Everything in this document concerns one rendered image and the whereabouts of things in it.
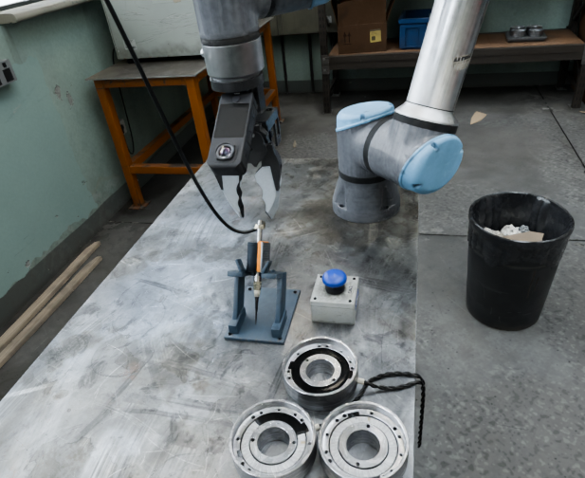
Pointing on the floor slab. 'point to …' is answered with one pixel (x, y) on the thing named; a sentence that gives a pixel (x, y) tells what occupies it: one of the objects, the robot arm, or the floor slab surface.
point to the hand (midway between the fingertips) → (254, 212)
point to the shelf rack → (517, 53)
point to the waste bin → (513, 258)
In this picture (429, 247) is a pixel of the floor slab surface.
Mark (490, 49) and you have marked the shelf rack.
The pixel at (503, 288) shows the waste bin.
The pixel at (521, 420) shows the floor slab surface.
